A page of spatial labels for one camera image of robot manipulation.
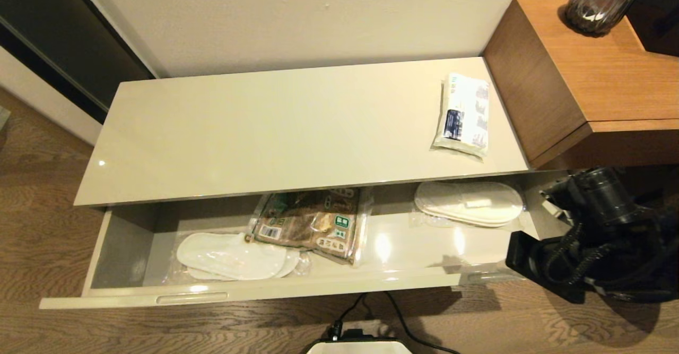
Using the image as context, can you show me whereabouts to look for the black coiled right arm cable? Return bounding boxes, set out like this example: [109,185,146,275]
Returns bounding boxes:
[544,221,605,286]

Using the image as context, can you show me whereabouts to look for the brown kraft pack green labels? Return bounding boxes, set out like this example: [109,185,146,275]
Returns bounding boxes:
[249,187,372,267]

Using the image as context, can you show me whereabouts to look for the dark wardrobe panel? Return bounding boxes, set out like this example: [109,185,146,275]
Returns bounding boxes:
[0,0,159,125]

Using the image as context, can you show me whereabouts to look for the white tissue pack blue label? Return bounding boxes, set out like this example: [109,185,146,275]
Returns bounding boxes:
[432,73,490,159]

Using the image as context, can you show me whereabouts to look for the white slippers in clear bag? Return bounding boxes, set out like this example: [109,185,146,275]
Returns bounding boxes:
[164,231,314,286]
[408,180,527,230]

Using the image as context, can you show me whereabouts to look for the beige glossy cabinet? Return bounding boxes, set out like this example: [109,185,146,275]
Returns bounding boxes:
[74,57,531,207]

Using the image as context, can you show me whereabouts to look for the black box on desk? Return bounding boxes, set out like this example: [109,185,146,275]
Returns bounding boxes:
[625,0,679,57]

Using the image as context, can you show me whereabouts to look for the black floor cable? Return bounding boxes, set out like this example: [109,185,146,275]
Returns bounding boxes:
[326,292,461,354]

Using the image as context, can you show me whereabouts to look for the beige cabinet drawer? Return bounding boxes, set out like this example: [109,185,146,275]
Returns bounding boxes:
[40,169,571,310]

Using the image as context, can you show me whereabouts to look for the brown wooden desk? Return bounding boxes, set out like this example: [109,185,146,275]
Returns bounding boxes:
[482,0,679,170]

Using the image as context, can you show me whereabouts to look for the dark ribbed glass vase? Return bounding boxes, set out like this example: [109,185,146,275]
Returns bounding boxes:
[562,0,652,38]

